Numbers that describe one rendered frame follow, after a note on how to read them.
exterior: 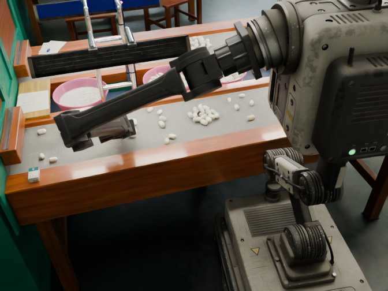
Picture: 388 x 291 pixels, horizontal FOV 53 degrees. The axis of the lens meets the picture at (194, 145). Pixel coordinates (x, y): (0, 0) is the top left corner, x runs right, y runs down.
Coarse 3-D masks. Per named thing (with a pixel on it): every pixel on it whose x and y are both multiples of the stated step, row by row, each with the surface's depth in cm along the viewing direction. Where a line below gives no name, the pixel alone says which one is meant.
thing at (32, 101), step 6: (18, 96) 186; (24, 96) 186; (30, 96) 186; (36, 96) 186; (42, 96) 186; (18, 102) 182; (24, 102) 182; (30, 102) 182; (36, 102) 182; (42, 102) 182; (24, 108) 178; (30, 108) 178; (36, 108) 178; (42, 108) 178; (48, 108) 178
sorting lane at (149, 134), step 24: (216, 96) 190; (264, 96) 189; (144, 120) 176; (168, 120) 175; (192, 120) 175; (216, 120) 175; (240, 120) 174; (264, 120) 174; (24, 144) 164; (48, 144) 164; (96, 144) 163; (120, 144) 163; (144, 144) 163; (168, 144) 162; (24, 168) 153
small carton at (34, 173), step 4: (32, 168) 146; (36, 168) 146; (28, 172) 145; (32, 172) 145; (36, 172) 145; (28, 176) 143; (32, 176) 143; (36, 176) 143; (28, 180) 142; (32, 180) 143; (36, 180) 143
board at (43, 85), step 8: (40, 80) 198; (48, 80) 198; (24, 88) 192; (32, 88) 192; (40, 88) 192; (48, 88) 192; (48, 96) 186; (32, 112) 176; (40, 112) 176; (48, 112) 176
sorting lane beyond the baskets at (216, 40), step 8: (224, 32) 246; (232, 32) 246; (192, 40) 238; (216, 40) 237; (224, 40) 237; (136, 64) 216; (80, 72) 211; (88, 72) 211; (24, 80) 205; (32, 80) 205
